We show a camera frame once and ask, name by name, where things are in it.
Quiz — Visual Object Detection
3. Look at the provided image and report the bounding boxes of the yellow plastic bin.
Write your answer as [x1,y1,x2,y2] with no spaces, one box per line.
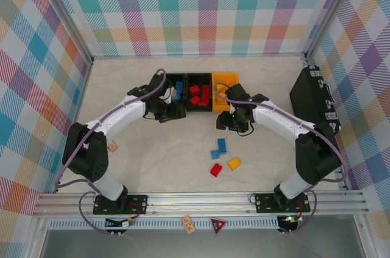
[212,72,240,113]

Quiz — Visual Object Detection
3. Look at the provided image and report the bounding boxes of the black hard case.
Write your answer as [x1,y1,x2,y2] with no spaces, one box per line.
[289,65,342,133]

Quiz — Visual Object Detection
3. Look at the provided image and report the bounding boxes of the black red triangle sticker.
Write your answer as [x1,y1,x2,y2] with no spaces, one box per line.
[210,217,228,237]

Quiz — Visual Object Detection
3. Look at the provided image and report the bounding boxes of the wooden tag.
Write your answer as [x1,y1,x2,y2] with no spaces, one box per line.
[181,214,195,235]

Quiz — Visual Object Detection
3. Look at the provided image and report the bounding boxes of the black plug with yellow connector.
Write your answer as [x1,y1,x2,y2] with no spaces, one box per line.
[105,217,135,237]

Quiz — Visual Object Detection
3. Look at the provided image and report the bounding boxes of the black plug with green light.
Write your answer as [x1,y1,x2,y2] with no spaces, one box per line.
[276,214,303,235]

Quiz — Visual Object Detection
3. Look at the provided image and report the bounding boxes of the thin black wire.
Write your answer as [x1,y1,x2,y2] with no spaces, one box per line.
[236,122,255,135]

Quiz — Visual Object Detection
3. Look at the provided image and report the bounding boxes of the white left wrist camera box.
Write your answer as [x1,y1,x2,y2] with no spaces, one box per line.
[160,86,176,102]

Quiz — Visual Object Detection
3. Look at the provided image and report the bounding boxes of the aluminium back frame rail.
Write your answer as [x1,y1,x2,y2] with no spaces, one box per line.
[91,52,307,60]

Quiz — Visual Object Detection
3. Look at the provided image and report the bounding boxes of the aluminium front rail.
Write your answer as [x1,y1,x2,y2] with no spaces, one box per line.
[32,190,372,218]

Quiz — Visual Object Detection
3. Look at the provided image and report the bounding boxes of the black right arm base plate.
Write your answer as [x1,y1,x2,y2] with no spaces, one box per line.
[255,193,311,213]

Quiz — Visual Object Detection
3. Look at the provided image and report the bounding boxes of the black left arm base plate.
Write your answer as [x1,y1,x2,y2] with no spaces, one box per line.
[93,194,149,216]

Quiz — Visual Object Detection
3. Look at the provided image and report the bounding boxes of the slotted grey cable duct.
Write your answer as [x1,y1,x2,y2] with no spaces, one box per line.
[48,217,280,230]

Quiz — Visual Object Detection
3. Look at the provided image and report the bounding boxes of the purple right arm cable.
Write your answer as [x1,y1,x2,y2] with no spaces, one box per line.
[213,82,350,235]

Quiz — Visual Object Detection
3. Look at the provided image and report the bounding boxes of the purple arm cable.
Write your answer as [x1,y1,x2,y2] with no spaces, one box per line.
[213,82,350,235]
[56,68,168,234]

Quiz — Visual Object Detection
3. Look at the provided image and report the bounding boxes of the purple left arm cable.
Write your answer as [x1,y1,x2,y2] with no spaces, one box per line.
[56,68,168,234]

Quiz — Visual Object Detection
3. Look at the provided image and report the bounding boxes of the aluminium frame post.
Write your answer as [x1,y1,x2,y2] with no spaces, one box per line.
[30,0,94,65]
[303,0,364,57]

